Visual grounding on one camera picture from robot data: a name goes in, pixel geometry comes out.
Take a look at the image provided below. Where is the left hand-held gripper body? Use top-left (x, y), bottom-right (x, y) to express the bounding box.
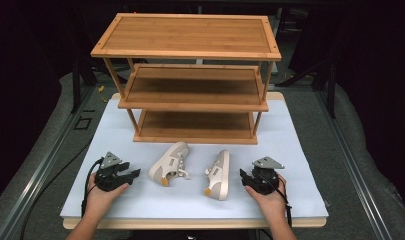
top-left (94, 151), bottom-right (132, 193)

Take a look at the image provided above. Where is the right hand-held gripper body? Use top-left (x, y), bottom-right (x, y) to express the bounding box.
top-left (249, 156), bottom-right (286, 196)

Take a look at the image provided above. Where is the beige sneaker with yellow heel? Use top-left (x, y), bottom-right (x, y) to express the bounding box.
top-left (148, 141), bottom-right (191, 187)
top-left (203, 149), bottom-right (231, 201)

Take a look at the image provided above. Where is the wooden three-tier shoe rack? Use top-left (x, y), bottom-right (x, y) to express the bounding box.
top-left (90, 12), bottom-right (282, 146)

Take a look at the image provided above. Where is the person's right hand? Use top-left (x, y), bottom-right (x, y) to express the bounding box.
top-left (244, 173), bottom-right (288, 225)

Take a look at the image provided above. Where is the person's left hand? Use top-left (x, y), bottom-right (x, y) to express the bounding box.
top-left (84, 172), bottom-right (131, 222)

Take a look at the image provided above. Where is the black tape square mark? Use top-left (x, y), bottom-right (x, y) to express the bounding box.
top-left (73, 116), bottom-right (93, 131)

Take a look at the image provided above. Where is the white table mat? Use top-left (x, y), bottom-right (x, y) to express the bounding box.
top-left (60, 98), bottom-right (330, 221)

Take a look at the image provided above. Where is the black metal stand leg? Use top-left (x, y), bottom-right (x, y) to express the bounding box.
top-left (325, 63), bottom-right (337, 118)
top-left (70, 58), bottom-right (82, 114)

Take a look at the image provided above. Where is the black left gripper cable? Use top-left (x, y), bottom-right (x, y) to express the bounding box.
top-left (80, 157), bottom-right (105, 218)

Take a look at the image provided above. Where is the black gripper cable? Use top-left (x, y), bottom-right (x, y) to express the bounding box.
top-left (275, 175), bottom-right (294, 229)
top-left (80, 157), bottom-right (105, 218)

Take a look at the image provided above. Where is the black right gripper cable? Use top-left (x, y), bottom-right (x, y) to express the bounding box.
top-left (275, 175), bottom-right (294, 229)

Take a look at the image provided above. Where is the black floor cable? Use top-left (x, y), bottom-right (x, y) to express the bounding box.
top-left (19, 141), bottom-right (92, 240)

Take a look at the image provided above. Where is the grey metal floor rail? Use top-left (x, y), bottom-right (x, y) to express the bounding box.
top-left (315, 89), bottom-right (393, 240)
top-left (0, 87), bottom-right (95, 240)

